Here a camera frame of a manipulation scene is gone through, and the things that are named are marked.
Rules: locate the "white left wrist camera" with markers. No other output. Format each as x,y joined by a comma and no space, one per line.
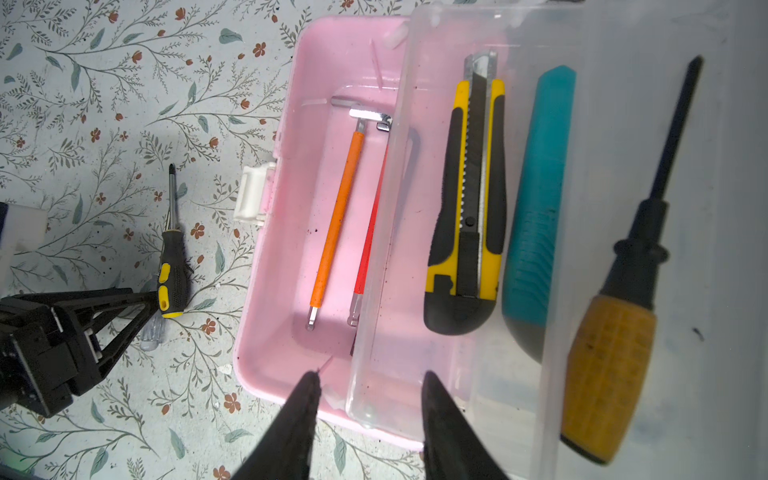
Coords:
22,229

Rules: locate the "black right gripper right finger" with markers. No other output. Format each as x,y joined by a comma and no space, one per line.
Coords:
451,449

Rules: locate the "yellow handled small screwdriver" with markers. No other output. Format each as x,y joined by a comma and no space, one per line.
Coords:
609,357

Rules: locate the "black yellow utility knife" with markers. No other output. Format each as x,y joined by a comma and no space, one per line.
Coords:
465,257

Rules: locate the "black yellow screwdriver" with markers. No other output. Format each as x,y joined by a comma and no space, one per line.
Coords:
173,286

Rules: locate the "orange pencil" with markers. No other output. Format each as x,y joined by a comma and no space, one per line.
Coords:
336,223

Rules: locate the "red handled tool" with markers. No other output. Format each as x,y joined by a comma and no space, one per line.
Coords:
383,123

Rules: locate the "black hex key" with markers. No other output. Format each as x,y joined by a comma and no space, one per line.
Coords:
397,247

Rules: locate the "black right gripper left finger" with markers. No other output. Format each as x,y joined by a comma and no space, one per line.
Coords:
285,450

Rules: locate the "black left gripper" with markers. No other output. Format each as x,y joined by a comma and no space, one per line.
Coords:
50,352

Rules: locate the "pink plastic tool box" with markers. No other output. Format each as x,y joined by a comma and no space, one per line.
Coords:
702,413

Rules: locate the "teal utility knife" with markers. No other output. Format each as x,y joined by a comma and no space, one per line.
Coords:
531,250

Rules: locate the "clear handled screwdriver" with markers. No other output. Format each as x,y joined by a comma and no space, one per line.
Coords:
152,334

